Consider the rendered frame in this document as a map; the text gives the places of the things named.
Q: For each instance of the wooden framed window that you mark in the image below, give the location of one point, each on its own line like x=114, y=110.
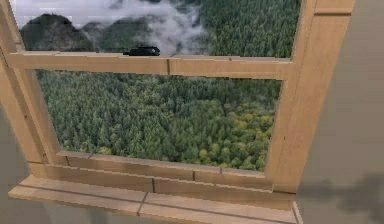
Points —
x=301, y=110

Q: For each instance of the black window latch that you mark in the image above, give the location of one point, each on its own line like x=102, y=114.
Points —
x=143, y=51

